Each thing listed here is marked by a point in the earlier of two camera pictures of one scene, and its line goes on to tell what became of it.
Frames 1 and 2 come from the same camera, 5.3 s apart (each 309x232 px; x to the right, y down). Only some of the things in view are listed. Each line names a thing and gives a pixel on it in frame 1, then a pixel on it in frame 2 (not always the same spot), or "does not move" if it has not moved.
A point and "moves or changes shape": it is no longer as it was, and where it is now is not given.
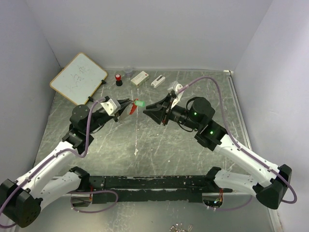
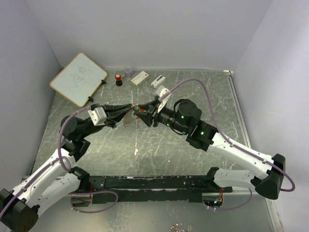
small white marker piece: x=160 y=79 does not move
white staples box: x=140 y=79 does not move
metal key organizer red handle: x=133 y=107 moves or changes shape
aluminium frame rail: x=274 y=220 does not move
